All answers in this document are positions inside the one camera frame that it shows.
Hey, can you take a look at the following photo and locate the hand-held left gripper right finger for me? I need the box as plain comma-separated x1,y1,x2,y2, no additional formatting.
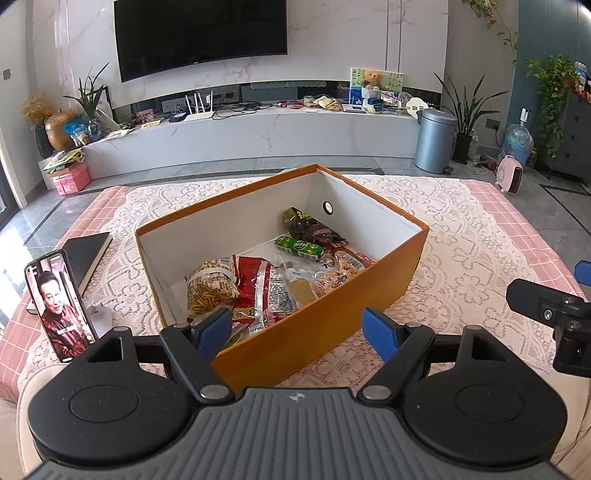
358,306,513,401

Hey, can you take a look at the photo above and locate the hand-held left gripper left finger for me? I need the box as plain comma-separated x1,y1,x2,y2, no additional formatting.
79,307,236,406

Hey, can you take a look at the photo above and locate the olive snack packet green label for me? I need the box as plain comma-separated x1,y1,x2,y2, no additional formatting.
217,318,267,359

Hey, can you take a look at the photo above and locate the fried strips snack packet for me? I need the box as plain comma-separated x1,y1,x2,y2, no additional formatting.
185,256,242,320

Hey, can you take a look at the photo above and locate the orange cardboard box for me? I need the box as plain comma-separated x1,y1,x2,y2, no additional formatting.
134,163,430,394

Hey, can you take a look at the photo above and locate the peanut packet with tan header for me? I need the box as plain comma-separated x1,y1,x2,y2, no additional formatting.
286,251,370,309

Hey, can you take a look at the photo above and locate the small red snack packet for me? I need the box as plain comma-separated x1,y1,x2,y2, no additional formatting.
329,246,378,269

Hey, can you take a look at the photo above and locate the white snack packet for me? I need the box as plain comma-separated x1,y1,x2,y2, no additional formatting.
283,263,317,282

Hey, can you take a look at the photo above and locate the green sausage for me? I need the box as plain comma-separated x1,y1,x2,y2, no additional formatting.
273,235,324,260

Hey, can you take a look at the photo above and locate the dark packet with yellow print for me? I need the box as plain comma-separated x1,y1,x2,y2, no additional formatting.
282,206,345,247

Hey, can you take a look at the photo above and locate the beige cloth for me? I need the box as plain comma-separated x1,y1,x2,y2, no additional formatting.
14,362,71,468
521,359,591,468

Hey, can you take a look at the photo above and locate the pink checked table cover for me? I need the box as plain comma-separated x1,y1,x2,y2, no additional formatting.
0,177,591,398

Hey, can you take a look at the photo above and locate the white lace tablecloth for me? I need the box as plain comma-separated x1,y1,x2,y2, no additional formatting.
18,174,587,403

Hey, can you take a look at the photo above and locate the white phone stand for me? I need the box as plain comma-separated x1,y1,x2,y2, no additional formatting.
87,302,114,340

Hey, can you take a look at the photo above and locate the pink fan heater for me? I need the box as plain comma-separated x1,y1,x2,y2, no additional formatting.
496,154,525,194

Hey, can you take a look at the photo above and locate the grey drawer cabinet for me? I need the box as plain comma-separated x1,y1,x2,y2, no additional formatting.
551,89,591,179

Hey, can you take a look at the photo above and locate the blue water jug with pump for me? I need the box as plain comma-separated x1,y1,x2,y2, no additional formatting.
502,107,534,165

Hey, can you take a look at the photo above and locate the black notebook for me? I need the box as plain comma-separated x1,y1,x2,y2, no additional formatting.
61,232,114,294

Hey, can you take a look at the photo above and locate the smartphone with lit screen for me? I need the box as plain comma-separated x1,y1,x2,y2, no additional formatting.
24,248,99,363

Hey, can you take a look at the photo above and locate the trailing ivy plant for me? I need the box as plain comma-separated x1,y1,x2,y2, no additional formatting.
526,55,578,158

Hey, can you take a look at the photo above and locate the grey metal trash can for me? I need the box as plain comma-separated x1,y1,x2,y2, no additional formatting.
414,108,457,175

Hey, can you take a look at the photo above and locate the row of bottles on cabinet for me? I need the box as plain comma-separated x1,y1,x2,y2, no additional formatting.
572,59,591,100

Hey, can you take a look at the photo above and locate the long-leaf potted plant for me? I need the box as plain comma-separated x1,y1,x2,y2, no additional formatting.
433,71,502,164

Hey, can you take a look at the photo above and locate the white marble TV console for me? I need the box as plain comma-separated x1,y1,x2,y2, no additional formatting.
82,103,421,181

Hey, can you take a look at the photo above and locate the pink storage box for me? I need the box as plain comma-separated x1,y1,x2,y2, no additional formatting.
52,162,91,196

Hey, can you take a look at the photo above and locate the white router with antennas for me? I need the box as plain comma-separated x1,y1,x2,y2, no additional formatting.
183,91,217,122

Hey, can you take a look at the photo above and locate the pile of papers and packets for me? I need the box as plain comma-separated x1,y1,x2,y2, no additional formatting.
42,147,86,174

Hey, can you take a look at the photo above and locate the heap of yellow snack packets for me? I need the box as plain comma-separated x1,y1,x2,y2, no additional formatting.
302,94,343,112

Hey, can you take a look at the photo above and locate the blue plastic packet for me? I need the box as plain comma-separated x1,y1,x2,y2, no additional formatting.
64,117,91,147

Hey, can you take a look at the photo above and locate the brown round vase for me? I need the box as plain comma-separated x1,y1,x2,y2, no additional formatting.
44,112,77,151

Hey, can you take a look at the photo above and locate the green potted plant in glass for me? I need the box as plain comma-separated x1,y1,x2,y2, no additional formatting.
63,62,110,140

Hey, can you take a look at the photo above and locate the dried flower bunch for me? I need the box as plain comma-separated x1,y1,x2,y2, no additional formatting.
20,92,54,126

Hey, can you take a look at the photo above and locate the climbing wall vine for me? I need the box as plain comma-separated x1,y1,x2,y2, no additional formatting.
461,0,520,66

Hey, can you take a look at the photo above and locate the black wall television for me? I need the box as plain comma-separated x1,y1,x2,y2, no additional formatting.
113,0,290,84

